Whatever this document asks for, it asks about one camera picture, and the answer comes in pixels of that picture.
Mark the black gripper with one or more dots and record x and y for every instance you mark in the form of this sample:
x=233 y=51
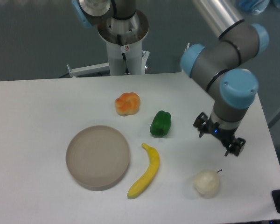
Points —
x=222 y=130

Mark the yellow banana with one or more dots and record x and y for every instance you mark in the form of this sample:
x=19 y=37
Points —
x=145 y=180

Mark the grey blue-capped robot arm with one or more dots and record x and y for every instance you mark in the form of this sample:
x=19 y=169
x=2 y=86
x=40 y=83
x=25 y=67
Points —
x=217 y=71

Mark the white pear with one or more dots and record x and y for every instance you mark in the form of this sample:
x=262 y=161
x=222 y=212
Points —
x=207 y=183

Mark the green bell pepper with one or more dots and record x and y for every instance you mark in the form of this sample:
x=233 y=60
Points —
x=161 y=124

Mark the orange knotted bread roll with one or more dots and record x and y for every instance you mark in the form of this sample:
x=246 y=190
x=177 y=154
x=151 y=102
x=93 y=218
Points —
x=127 y=104

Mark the beige round plate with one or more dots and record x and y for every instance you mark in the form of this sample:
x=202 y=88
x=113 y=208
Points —
x=98 y=157

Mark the blue plastic bag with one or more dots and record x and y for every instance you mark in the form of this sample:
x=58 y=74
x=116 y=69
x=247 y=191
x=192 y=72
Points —
x=252 y=7

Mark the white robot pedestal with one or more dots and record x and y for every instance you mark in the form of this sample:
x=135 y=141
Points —
x=123 y=39

